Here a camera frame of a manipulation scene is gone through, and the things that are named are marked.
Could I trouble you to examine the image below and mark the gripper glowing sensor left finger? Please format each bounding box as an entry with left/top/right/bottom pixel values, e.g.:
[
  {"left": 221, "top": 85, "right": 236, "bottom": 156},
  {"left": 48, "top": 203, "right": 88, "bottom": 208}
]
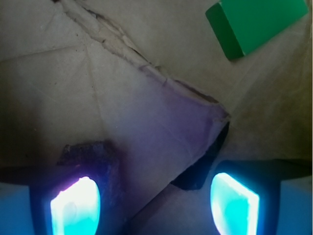
[{"left": 0, "top": 168, "right": 101, "bottom": 235}]

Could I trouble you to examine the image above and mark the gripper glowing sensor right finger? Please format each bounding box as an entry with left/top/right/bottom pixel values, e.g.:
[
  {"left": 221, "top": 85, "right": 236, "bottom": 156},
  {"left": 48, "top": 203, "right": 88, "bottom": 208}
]
[{"left": 210, "top": 160, "right": 313, "bottom": 235}]

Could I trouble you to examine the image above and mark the dark rock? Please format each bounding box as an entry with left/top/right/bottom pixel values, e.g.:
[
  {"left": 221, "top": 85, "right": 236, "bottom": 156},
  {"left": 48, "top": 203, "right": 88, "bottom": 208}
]
[{"left": 57, "top": 140, "right": 122, "bottom": 199}]

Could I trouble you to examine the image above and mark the brown paper bag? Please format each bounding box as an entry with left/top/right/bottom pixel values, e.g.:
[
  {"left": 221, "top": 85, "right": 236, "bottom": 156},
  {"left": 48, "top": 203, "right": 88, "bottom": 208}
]
[{"left": 0, "top": 0, "right": 313, "bottom": 235}]

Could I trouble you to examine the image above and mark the green rectangular block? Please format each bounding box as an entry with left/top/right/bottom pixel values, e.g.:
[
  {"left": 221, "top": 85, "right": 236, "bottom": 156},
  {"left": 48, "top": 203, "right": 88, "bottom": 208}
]
[{"left": 205, "top": 0, "right": 309, "bottom": 60}]

